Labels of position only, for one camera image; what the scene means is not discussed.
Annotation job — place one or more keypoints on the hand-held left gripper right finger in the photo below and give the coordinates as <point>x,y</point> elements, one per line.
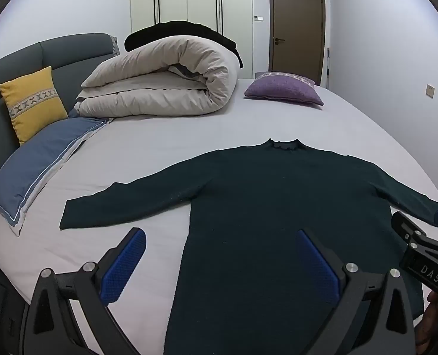
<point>319,270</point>

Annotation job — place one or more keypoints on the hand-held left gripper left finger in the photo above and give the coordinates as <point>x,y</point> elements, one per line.
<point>124,266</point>

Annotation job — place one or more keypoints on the dark green sweater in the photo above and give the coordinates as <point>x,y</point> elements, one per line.
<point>259,210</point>

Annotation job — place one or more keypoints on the person's right hand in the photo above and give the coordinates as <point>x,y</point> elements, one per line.
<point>437,318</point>

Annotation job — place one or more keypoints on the blue pillow with white border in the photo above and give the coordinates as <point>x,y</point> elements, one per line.
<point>37,162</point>

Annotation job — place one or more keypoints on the bed with white sheet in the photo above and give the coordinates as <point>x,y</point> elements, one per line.
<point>167,137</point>

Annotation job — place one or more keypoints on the thin white rod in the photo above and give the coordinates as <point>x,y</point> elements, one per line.
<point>328,66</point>

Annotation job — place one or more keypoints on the yellow pillow with patterned band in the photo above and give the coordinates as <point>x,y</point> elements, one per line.
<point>34,107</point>

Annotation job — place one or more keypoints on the purple pillow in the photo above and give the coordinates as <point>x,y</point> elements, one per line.
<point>283,88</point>

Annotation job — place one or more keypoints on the beige folded duvet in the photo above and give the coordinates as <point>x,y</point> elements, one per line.
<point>148,70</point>

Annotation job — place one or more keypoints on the grey-blue padded headboard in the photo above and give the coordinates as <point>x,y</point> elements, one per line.
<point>74,51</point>

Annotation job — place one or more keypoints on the brown wooden door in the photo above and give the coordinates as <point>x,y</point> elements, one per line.
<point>296,26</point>

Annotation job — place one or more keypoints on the black cloth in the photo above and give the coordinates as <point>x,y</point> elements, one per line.
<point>174,29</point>

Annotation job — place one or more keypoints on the beige wall socket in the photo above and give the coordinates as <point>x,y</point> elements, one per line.
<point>430,90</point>

